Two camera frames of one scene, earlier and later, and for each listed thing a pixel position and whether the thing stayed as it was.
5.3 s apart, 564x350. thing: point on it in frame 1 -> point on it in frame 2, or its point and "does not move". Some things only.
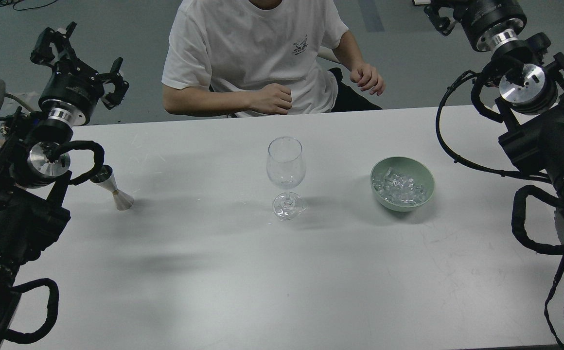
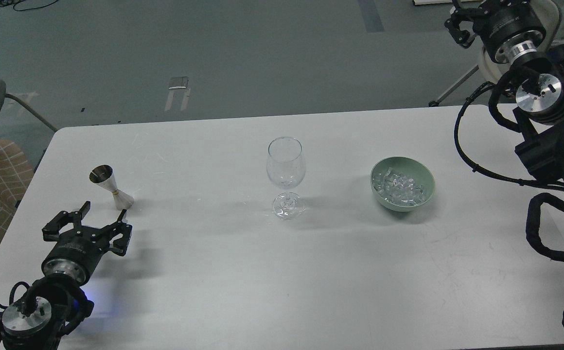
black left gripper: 73,89 -> 77,249
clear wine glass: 286,166 does not move
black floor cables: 2,3 does not move
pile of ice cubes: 396,189 does not move
